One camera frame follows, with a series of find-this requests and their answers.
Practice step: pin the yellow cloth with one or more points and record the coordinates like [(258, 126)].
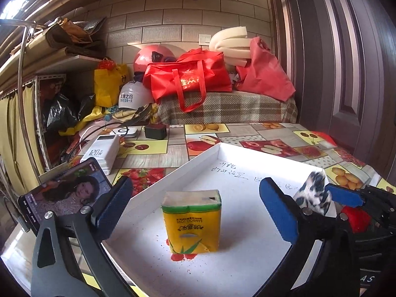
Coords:
[(92, 116)]

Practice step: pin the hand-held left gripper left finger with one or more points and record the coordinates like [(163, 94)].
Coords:
[(114, 205)]

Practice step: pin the brown bags on shelf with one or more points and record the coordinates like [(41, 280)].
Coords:
[(74, 37)]

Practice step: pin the dark panelled door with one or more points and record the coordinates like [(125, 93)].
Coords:
[(324, 68)]

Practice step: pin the yellow shopping bag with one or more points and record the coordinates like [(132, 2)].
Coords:
[(106, 86)]

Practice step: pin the chrome curved pipe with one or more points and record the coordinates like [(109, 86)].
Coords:
[(20, 55)]

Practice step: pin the fruit print tablecloth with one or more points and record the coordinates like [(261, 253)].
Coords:
[(173, 154)]

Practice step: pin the red tote bag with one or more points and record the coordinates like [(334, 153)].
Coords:
[(191, 77)]

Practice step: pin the white helmet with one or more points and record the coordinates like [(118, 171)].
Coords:
[(133, 94)]

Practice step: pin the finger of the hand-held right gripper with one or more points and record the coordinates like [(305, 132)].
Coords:
[(343, 195)]

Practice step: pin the red plush apple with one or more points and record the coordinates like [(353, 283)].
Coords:
[(355, 219)]

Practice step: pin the black plastic bag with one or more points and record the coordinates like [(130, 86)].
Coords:
[(62, 111)]

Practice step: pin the red nonwoven bag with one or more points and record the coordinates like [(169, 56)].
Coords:
[(266, 71)]

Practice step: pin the white foam sheets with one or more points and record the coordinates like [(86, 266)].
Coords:
[(229, 38)]

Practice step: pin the black power adapter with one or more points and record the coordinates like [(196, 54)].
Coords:
[(155, 131)]

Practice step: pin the pink helmet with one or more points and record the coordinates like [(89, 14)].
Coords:
[(145, 60)]

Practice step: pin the plaid covered box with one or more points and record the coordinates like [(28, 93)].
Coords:
[(229, 106)]

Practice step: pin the yellow curtain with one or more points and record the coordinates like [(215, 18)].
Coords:
[(18, 130)]

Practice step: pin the red tinsel ornament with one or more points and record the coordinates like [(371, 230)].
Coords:
[(106, 64)]

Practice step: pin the white shallow tray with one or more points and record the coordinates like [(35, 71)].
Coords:
[(247, 253)]

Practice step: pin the white power bank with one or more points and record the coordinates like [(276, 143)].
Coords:
[(99, 153)]

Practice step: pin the white wall switch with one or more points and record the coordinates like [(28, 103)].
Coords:
[(204, 39)]

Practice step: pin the metal angle rack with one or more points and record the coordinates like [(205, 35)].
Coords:
[(38, 123)]

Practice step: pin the black smartphone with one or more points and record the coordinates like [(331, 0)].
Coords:
[(68, 188)]

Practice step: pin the yellow tissue pack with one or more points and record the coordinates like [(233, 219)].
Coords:
[(188, 222)]

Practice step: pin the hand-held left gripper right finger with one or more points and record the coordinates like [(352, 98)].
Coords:
[(275, 210)]

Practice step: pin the small white flat device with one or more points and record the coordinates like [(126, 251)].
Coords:
[(125, 131)]

